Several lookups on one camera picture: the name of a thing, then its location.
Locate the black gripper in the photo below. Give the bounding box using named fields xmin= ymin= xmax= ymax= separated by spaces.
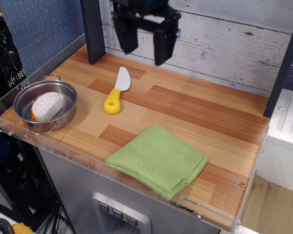
xmin=112 ymin=0 xmax=181 ymax=66

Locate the white orange toy food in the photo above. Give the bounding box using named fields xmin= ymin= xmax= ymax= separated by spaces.
xmin=31 ymin=92 xmax=63 ymax=122

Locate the stainless steel pot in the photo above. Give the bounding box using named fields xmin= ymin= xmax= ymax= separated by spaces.
xmin=13 ymin=75 xmax=78 ymax=136

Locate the blue fabric partition panel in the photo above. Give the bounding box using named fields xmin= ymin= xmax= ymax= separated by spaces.
xmin=0 ymin=0 xmax=85 ymax=76

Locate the green folded cloth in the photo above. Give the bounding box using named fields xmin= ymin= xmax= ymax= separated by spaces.
xmin=105 ymin=126 xmax=209 ymax=200

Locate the clear acrylic table guard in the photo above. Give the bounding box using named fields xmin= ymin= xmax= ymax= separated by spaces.
xmin=0 ymin=46 xmax=269 ymax=232

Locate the black plastic crate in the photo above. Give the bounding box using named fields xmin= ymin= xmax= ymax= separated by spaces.
xmin=0 ymin=16 xmax=29 ymax=98

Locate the silver toy fridge cabinet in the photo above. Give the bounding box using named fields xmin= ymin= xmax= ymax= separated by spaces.
xmin=36 ymin=149 xmax=220 ymax=234

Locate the white grooved appliance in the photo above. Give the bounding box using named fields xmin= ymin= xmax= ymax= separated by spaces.
xmin=255 ymin=89 xmax=293 ymax=191

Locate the yellow object at bottom left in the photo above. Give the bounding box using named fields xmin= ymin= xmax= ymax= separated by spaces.
xmin=12 ymin=223 xmax=34 ymax=234

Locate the dark left vertical post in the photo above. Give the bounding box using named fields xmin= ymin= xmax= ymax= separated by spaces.
xmin=80 ymin=0 xmax=105 ymax=64

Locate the dark vertical post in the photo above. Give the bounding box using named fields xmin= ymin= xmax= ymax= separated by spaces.
xmin=80 ymin=0 xmax=105 ymax=64
xmin=263 ymin=33 xmax=293 ymax=118

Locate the yellow handled toy knife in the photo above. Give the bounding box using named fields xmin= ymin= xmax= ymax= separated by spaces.
xmin=104 ymin=67 xmax=131 ymax=114

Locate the dark right vertical post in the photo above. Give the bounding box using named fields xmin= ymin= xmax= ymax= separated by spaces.
xmin=263 ymin=33 xmax=293 ymax=118

